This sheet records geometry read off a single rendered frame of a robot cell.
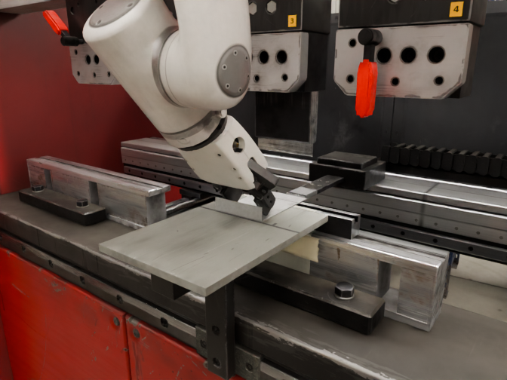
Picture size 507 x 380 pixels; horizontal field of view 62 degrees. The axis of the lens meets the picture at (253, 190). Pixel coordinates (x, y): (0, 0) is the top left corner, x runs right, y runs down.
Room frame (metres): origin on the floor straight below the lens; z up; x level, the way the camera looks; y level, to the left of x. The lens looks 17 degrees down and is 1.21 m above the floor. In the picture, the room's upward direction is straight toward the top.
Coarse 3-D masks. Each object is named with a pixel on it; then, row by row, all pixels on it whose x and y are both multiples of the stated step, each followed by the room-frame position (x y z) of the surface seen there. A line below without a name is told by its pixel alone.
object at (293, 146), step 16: (256, 96) 0.67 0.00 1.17; (272, 96) 0.65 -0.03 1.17; (288, 96) 0.63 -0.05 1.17; (304, 96) 0.61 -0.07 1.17; (256, 112) 0.67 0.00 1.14; (272, 112) 0.65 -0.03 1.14; (288, 112) 0.63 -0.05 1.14; (304, 112) 0.61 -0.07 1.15; (256, 128) 0.67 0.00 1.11; (272, 128) 0.65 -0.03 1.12; (288, 128) 0.63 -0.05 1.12; (304, 128) 0.61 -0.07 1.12; (272, 144) 0.66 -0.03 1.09; (288, 144) 0.64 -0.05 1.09; (304, 144) 0.62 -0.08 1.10
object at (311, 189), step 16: (320, 160) 0.82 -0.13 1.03; (336, 160) 0.80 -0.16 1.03; (352, 160) 0.79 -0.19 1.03; (368, 160) 0.80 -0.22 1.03; (320, 176) 0.81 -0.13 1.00; (336, 176) 0.78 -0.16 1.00; (352, 176) 0.77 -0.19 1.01; (368, 176) 0.76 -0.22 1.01; (384, 176) 0.83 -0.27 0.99; (288, 192) 0.68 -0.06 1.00; (304, 192) 0.68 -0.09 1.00; (320, 192) 0.70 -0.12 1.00
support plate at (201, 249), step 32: (160, 224) 0.54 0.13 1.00; (192, 224) 0.54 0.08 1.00; (224, 224) 0.54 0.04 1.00; (256, 224) 0.54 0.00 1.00; (288, 224) 0.54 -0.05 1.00; (320, 224) 0.56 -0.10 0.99; (128, 256) 0.44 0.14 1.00; (160, 256) 0.44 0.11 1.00; (192, 256) 0.44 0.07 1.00; (224, 256) 0.44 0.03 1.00; (256, 256) 0.44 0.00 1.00; (192, 288) 0.38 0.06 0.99
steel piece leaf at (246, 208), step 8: (216, 200) 0.60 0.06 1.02; (224, 200) 0.59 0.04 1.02; (240, 200) 0.64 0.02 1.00; (248, 200) 0.64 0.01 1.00; (280, 200) 0.64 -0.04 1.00; (216, 208) 0.60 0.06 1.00; (224, 208) 0.59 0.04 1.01; (232, 208) 0.58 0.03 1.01; (240, 208) 0.57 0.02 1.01; (248, 208) 0.56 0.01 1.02; (256, 208) 0.55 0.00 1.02; (272, 208) 0.60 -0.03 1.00; (280, 208) 0.60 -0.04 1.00; (288, 208) 0.61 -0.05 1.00; (240, 216) 0.57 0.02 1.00; (248, 216) 0.56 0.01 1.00; (256, 216) 0.55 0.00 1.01; (264, 216) 0.57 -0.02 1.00; (272, 216) 0.57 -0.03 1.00
